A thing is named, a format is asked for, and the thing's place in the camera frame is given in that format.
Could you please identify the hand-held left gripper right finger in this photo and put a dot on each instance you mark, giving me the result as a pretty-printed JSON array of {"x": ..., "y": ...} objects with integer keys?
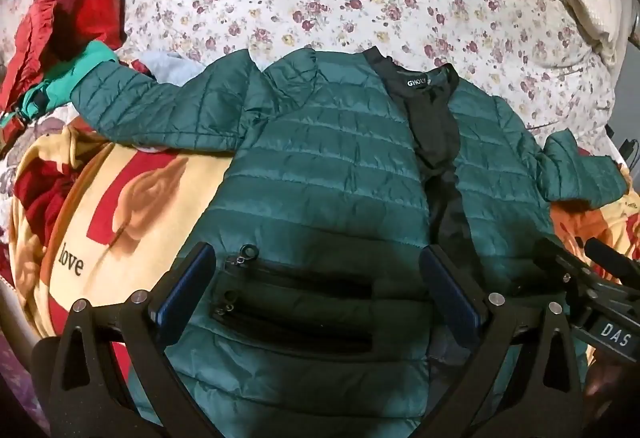
[{"x": 450, "y": 294}]

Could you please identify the teal garment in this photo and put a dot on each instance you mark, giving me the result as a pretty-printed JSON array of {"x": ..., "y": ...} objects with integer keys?
[{"x": 85, "y": 63}]

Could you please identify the green puffer jacket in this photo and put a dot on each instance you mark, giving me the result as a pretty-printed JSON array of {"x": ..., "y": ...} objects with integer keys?
[{"x": 325, "y": 168}]

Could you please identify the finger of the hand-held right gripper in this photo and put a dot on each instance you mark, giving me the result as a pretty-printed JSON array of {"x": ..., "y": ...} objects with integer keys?
[
  {"x": 607, "y": 252},
  {"x": 557, "y": 263}
]

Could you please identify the red clothes pile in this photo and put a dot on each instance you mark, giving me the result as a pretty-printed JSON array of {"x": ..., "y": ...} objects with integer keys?
[{"x": 95, "y": 3}]

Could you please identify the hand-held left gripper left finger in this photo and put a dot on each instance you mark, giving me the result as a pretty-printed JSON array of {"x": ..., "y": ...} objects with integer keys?
[{"x": 186, "y": 285}]

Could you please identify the light blue cloth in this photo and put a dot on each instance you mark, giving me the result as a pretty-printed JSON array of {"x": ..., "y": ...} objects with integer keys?
[{"x": 170, "y": 66}]

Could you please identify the yellow and red printed blanket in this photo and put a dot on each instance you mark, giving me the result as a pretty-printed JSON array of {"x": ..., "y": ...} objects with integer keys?
[{"x": 150, "y": 198}]

